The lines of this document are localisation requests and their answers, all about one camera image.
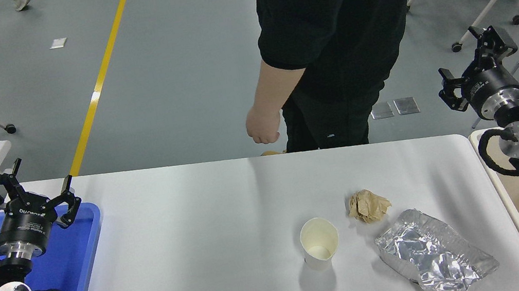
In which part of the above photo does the tan paper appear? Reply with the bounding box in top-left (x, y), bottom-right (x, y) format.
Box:
top-left (345, 185), bottom-right (395, 227)

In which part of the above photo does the silver foil tray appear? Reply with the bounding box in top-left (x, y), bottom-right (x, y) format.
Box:
top-left (370, 196), bottom-right (504, 291)

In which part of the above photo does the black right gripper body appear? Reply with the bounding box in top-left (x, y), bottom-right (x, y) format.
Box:
top-left (456, 54), bottom-right (519, 123)

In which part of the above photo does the silver floor plate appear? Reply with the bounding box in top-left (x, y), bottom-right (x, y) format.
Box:
top-left (369, 101), bottom-right (395, 121)
top-left (393, 96), bottom-right (421, 117)

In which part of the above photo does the white paper cup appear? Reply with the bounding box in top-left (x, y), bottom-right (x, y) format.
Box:
top-left (296, 214), bottom-right (344, 273)

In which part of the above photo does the person's right hand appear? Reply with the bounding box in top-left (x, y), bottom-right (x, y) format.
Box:
top-left (242, 101), bottom-right (287, 148)

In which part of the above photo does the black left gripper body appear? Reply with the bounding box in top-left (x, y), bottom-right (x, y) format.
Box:
top-left (0, 194), bottom-right (62, 251)

